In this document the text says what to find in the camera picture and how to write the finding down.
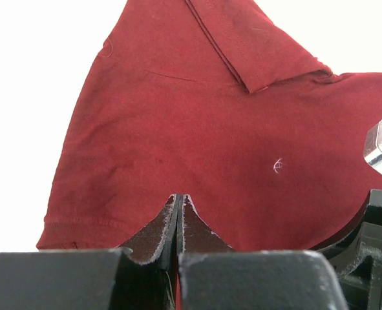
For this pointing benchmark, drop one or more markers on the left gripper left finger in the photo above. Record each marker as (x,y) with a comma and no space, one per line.
(153,243)

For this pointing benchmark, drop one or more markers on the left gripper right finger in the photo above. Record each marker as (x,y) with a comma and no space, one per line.
(193,235)

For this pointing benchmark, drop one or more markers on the dark maroon t shirt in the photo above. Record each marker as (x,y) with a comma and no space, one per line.
(211,99)

